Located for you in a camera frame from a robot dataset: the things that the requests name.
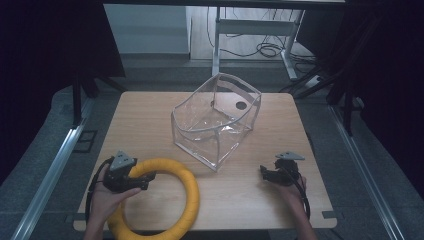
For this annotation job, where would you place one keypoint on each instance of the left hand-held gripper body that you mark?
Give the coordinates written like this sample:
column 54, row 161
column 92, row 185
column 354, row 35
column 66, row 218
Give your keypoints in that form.
column 117, row 173

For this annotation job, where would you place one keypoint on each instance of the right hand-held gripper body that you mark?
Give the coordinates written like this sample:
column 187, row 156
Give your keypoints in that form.
column 286, row 170

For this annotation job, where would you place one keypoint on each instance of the clear plastic bag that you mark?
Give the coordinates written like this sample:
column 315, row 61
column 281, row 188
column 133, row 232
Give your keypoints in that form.
column 213, row 126

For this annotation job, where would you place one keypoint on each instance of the person's right hand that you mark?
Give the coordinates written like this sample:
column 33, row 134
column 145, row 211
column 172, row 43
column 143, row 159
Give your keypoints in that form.
column 293, row 191

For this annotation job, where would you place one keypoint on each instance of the person's left hand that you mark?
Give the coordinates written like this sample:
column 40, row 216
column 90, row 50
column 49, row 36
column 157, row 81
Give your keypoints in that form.
column 106, row 201

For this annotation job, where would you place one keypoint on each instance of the black stand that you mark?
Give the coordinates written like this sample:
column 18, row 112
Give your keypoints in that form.
column 346, row 100
column 77, row 100

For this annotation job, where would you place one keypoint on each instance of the dark curtain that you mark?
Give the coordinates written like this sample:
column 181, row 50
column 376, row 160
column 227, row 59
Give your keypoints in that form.
column 50, row 66
column 386, row 83

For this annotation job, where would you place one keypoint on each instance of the metal floor rail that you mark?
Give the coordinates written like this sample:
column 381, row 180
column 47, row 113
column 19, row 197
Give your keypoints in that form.
column 46, row 180
column 363, row 173

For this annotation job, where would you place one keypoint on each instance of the white metal desk frame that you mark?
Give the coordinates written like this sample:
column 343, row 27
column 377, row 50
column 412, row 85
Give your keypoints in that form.
column 255, row 27

